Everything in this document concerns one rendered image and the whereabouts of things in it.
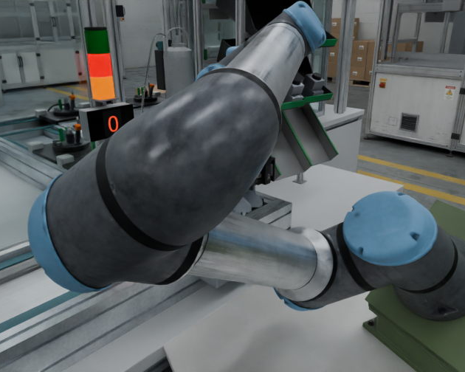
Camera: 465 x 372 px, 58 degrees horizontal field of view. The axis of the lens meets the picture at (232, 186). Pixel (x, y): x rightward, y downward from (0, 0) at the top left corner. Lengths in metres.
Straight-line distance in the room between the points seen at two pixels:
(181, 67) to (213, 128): 1.68
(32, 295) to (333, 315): 0.62
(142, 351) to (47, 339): 0.17
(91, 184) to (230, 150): 0.11
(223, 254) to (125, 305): 0.42
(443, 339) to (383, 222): 0.25
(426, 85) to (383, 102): 0.52
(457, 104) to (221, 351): 4.42
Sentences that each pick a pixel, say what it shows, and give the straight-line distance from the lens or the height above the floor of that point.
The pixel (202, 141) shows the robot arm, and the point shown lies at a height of 1.35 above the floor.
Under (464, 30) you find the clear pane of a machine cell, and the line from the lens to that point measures 4.96.
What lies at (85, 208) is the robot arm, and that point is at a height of 1.30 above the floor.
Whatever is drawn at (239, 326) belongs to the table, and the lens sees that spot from 0.89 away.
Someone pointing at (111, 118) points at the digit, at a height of 1.22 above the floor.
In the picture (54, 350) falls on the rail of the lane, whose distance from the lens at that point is 0.83.
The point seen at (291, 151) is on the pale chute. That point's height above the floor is 1.04.
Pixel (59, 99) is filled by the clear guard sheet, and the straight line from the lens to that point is 1.04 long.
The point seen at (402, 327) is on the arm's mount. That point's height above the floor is 0.93.
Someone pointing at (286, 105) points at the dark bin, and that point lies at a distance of 1.21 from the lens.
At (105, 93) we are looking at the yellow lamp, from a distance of 1.03.
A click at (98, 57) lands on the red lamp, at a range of 1.02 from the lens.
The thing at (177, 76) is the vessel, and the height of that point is 1.18.
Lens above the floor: 1.44
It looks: 22 degrees down
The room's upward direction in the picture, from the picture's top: 1 degrees counter-clockwise
